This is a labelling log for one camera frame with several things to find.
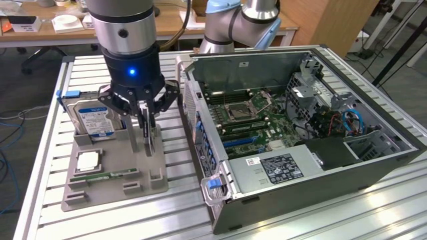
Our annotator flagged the black office chair base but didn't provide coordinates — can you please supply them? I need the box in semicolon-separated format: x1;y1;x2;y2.
17;44;70;76

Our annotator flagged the wooden desk white frame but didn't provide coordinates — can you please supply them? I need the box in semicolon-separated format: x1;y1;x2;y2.
0;0;301;49

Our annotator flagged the wooden cabinet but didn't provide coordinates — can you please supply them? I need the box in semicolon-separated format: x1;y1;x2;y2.
279;0;382;57

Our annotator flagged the white paper stack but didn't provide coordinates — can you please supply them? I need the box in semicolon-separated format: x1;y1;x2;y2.
179;10;207;31

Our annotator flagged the perforated metal drive cage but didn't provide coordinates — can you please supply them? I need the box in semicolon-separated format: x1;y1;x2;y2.
286;72;335;126

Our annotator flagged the small white labelled box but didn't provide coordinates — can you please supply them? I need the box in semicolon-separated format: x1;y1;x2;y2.
82;14;95;30

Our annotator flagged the silver CPU chip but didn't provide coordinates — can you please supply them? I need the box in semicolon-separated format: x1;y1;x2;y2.
75;152;102;172

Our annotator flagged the blue data wire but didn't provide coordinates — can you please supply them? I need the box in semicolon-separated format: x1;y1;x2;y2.
342;108;368;137

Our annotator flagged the white wall box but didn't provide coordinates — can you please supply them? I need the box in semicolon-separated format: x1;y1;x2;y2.
346;31;372;53

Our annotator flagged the black floor pedal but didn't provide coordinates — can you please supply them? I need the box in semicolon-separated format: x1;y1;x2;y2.
358;48;377;60

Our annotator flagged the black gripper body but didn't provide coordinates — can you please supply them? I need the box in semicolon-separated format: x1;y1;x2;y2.
102;43;167;118

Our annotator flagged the blue case release latch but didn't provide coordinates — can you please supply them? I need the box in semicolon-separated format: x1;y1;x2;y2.
206;179;223;192

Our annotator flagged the white box with black lid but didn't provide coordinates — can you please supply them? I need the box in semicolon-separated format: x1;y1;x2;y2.
7;15;43;33

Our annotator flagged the hard disk in blue caddy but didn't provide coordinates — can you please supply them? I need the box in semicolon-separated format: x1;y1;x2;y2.
57;88;127;144

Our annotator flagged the metal disk bay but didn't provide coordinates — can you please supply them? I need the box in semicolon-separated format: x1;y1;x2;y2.
343;129;412;163

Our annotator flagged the blue expansion slot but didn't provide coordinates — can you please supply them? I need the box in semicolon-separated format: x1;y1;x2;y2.
222;136;261;148

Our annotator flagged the grey power supply unit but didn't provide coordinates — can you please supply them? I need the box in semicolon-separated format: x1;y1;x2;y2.
226;144;325;195

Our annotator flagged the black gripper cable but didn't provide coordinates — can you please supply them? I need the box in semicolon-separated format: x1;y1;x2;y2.
154;0;197;51

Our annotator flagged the green RAM stick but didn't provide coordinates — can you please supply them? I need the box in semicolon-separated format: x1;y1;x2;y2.
71;169;138;183

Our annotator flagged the blue floor cable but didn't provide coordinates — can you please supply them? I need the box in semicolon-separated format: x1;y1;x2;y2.
0;122;27;216

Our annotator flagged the brown cardboard box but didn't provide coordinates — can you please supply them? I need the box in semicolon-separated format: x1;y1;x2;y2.
193;0;210;17

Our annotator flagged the grey plastic parts rack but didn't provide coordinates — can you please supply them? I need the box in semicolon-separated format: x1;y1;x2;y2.
61;113;170;213

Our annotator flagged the black stand pole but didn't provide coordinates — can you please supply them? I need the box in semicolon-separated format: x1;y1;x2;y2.
372;14;427;87

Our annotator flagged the white box with round dish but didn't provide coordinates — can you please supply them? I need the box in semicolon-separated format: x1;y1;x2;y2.
51;14;86;35

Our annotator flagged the silver chipset heat sink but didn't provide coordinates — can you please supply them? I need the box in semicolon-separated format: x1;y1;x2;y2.
269;139;289;151

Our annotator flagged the open dark grey PC case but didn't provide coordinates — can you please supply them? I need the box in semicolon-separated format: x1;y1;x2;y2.
175;48;427;235

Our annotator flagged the orange box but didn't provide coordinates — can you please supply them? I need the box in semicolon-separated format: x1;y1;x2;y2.
0;18;14;36

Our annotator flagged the RAM stick with white label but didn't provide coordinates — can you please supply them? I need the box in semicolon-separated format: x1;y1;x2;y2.
229;124;270;134

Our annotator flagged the CPU socket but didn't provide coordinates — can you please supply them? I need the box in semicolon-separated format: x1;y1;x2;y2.
225;102;258;121

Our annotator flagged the green motherboard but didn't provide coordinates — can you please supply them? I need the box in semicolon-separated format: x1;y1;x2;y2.
202;84;303;156

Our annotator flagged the white floor cable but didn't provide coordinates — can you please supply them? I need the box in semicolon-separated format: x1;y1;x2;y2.
0;104;51;121

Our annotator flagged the open metal socket cover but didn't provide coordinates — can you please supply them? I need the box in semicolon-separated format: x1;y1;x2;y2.
249;90;274;112

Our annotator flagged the graphics card with metal bracket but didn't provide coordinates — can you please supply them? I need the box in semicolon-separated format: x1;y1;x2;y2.
138;99;158;158

